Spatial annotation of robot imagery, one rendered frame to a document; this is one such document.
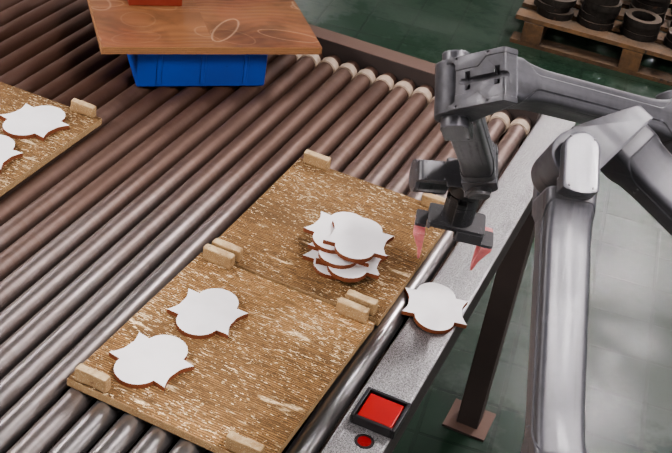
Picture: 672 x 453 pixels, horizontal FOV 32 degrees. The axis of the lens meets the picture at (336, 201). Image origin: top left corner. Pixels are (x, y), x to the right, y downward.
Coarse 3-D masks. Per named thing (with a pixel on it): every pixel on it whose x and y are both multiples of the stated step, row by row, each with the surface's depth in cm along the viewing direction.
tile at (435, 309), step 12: (408, 288) 216; (420, 288) 217; (432, 288) 218; (444, 288) 218; (408, 300) 214; (420, 300) 214; (432, 300) 215; (444, 300) 215; (456, 300) 216; (408, 312) 211; (420, 312) 211; (432, 312) 212; (444, 312) 212; (456, 312) 213; (420, 324) 209; (432, 324) 209; (444, 324) 210; (456, 324) 211
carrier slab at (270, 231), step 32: (288, 192) 237; (320, 192) 238; (352, 192) 240; (384, 192) 242; (256, 224) 226; (288, 224) 227; (384, 224) 232; (256, 256) 217; (288, 256) 218; (416, 256) 224; (320, 288) 212; (352, 288) 213; (384, 288) 214
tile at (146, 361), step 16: (144, 336) 192; (160, 336) 193; (112, 352) 188; (128, 352) 189; (144, 352) 189; (160, 352) 190; (176, 352) 190; (128, 368) 185; (144, 368) 186; (160, 368) 186; (176, 368) 187; (192, 368) 188; (128, 384) 183; (144, 384) 183; (160, 384) 184
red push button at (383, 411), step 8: (368, 400) 190; (376, 400) 190; (384, 400) 190; (368, 408) 188; (376, 408) 188; (384, 408) 189; (392, 408) 189; (400, 408) 189; (368, 416) 186; (376, 416) 187; (384, 416) 187; (392, 416) 187; (384, 424) 186; (392, 424) 186
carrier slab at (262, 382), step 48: (192, 288) 206; (240, 288) 208; (288, 288) 210; (240, 336) 197; (288, 336) 199; (336, 336) 201; (192, 384) 186; (240, 384) 187; (288, 384) 189; (192, 432) 177; (240, 432) 179; (288, 432) 180
